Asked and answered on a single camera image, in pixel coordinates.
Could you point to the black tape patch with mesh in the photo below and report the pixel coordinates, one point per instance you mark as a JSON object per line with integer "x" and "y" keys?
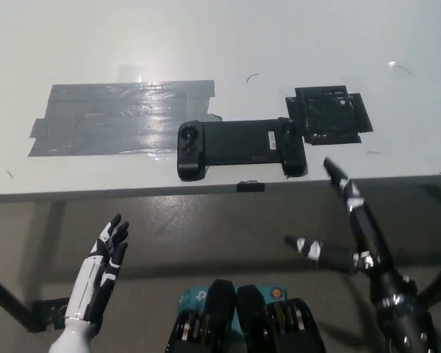
{"x": 327, "y": 114}

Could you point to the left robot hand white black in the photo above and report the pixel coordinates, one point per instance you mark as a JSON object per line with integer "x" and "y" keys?
{"x": 95, "y": 264}

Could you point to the black game controller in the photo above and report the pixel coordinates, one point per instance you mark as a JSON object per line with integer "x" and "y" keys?
{"x": 239, "y": 141}

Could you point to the black diagonal table leg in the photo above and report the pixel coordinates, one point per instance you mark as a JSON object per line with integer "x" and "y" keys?
{"x": 11, "y": 296}

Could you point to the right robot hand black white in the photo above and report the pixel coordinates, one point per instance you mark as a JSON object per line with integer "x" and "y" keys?
{"x": 371, "y": 242}

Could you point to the grey duct tape patch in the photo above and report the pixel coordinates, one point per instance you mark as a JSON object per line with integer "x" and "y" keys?
{"x": 114, "y": 121}

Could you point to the robot torso black teal blocks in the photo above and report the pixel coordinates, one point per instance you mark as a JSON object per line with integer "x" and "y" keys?
{"x": 220, "y": 316}

